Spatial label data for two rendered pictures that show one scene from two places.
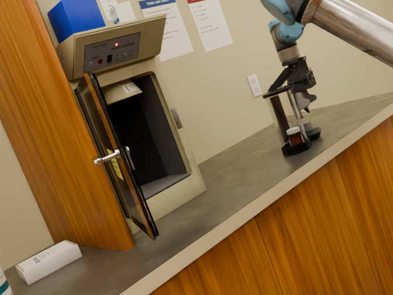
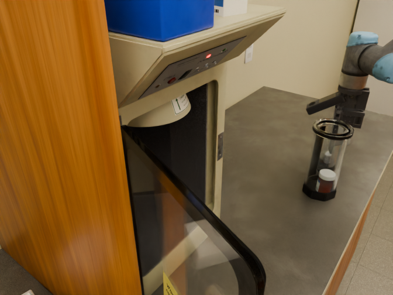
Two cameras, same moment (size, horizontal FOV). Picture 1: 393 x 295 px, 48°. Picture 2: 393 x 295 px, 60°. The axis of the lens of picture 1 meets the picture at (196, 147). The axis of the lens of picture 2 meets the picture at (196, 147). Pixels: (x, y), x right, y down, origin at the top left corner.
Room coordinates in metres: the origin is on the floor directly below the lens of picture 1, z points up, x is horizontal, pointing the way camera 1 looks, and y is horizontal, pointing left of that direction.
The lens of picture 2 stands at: (0.80, 0.24, 1.60)
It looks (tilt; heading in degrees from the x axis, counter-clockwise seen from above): 31 degrees down; 346
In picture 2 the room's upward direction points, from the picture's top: straight up
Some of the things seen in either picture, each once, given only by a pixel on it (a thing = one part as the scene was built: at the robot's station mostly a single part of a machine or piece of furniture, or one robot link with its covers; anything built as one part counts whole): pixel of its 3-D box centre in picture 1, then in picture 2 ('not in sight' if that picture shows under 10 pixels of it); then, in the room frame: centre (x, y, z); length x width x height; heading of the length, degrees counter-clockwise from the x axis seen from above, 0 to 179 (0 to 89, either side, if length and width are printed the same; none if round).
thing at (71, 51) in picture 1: (119, 45); (205, 51); (1.31, 0.10, 1.46); 0.32 x 0.11 x 0.10; 129
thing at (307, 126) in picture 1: (309, 130); not in sight; (1.63, -0.41, 0.97); 0.09 x 0.09 x 0.07
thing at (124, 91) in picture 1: (113, 93); (146, 95); (1.45, 0.19, 1.34); 0.18 x 0.18 x 0.05
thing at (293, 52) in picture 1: (289, 54); (352, 79); (1.63, -0.43, 1.26); 0.08 x 0.08 x 0.05
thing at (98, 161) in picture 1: (104, 158); not in sight; (1.02, 0.21, 1.20); 0.10 x 0.05 x 0.03; 18
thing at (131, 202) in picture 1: (113, 155); (175, 292); (1.10, 0.20, 1.19); 0.30 x 0.01 x 0.40; 18
